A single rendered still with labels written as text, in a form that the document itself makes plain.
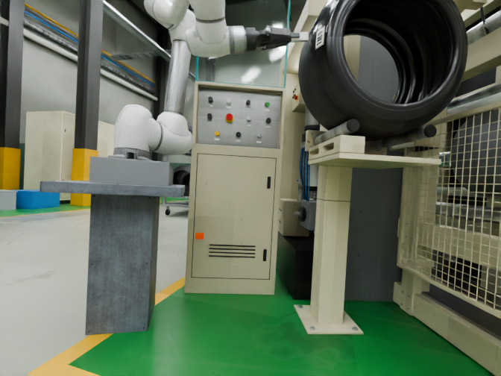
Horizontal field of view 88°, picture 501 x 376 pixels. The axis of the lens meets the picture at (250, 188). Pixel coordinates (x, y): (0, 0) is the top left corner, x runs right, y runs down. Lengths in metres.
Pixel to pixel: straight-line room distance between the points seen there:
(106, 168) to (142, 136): 0.21
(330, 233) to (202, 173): 0.79
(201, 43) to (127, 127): 0.52
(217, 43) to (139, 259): 0.93
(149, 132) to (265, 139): 0.69
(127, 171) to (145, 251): 0.36
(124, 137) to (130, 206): 0.31
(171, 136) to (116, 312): 0.84
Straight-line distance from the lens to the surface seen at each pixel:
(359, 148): 0.97
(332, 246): 1.36
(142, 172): 1.22
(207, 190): 1.57
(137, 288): 1.32
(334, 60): 1.00
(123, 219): 1.25
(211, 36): 1.04
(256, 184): 1.57
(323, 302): 1.43
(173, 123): 1.41
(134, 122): 1.32
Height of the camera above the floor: 0.69
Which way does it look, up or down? 1 degrees down
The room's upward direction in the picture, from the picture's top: 3 degrees clockwise
